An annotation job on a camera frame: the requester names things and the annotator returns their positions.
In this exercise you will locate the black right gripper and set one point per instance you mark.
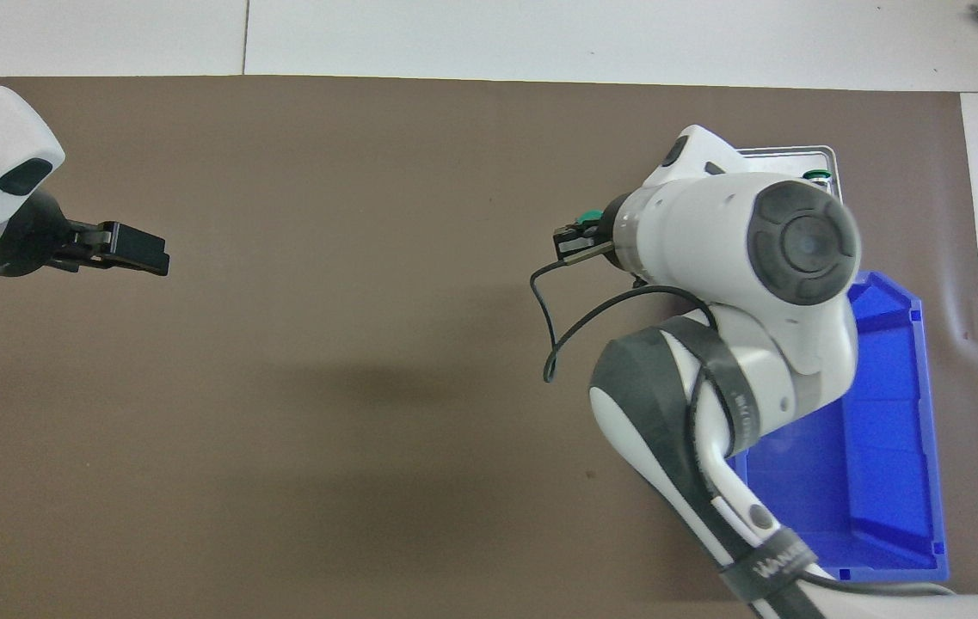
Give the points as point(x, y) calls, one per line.
point(613, 232)

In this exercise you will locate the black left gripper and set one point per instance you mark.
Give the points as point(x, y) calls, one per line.
point(24, 236)

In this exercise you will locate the green push button switch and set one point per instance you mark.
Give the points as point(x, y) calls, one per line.
point(590, 216)
point(817, 176)

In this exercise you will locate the silver metal tray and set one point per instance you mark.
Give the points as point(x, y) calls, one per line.
point(785, 159)

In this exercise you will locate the brown table mat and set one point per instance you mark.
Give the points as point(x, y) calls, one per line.
point(325, 430)

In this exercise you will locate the blue plastic storage bin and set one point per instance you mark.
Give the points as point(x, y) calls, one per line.
point(876, 464)

